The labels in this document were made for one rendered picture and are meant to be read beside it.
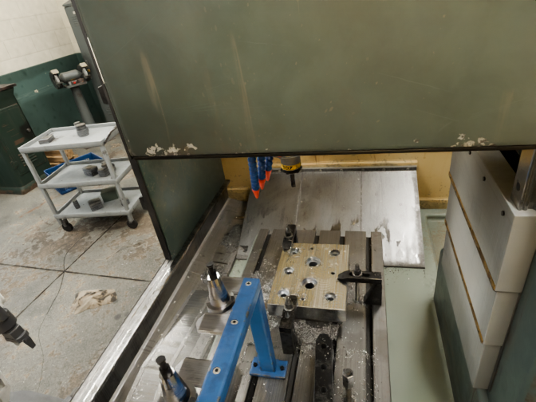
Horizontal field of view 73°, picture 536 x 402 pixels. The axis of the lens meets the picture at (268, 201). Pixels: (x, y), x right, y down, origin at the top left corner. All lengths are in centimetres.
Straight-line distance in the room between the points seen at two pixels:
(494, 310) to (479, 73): 52
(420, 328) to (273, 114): 118
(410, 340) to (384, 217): 63
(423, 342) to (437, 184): 92
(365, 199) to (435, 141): 142
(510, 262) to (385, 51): 47
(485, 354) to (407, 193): 112
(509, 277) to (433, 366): 70
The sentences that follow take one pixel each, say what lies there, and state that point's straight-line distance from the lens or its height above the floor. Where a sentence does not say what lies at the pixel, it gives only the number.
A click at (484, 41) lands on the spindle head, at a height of 171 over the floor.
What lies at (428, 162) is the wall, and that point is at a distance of 206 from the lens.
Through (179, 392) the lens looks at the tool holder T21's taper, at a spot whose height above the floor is 126.
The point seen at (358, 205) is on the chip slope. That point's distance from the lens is 192.
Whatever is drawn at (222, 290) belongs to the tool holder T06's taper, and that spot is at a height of 126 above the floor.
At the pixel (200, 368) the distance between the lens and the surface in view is 75.
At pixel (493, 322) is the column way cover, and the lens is 92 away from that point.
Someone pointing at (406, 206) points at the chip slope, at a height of 76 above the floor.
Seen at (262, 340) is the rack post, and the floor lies 104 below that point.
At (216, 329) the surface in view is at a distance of 79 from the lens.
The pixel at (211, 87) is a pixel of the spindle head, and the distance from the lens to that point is 54.
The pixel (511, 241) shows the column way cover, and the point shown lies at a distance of 77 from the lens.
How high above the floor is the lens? 181
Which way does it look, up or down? 31 degrees down
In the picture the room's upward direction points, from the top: 9 degrees counter-clockwise
